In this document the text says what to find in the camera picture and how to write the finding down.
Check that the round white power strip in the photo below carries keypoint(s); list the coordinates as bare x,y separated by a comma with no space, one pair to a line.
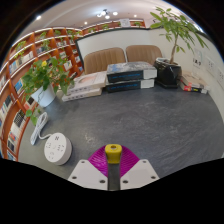
57,149

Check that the small stack of books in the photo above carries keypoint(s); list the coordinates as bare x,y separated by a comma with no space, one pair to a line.
193,85

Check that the white book with peach print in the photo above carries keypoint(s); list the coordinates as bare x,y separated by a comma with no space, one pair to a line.
88,81

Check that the white wall socket panel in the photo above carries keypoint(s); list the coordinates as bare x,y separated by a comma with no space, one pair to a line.
211,66
220,78

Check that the orange wooden bookshelf unit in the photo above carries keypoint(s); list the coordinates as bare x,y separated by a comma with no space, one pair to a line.
13,123

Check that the recessed ceiling lights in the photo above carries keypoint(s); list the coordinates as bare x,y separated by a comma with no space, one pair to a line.
38,17

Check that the white framed sign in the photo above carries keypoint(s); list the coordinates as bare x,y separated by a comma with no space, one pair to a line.
125,22

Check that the orange wooden plant shelf unit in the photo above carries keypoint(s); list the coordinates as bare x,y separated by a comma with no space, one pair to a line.
96,30

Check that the pothos plant in white pot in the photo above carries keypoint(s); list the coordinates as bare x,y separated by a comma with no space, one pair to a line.
45,95

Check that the brown upholstered chair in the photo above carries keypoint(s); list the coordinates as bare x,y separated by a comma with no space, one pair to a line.
143,53
103,60

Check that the multi-bulb ceiling lamp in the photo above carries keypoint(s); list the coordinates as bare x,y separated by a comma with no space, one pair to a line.
106,16

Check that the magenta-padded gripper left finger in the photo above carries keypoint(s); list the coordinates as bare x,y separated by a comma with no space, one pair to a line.
86,175

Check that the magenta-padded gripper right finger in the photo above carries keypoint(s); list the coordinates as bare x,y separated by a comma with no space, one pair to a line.
140,173

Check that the large dark-spined book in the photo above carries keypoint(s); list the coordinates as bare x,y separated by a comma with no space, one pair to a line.
130,71
126,86

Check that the tall plant in black pot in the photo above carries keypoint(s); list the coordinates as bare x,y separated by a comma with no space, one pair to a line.
166,75

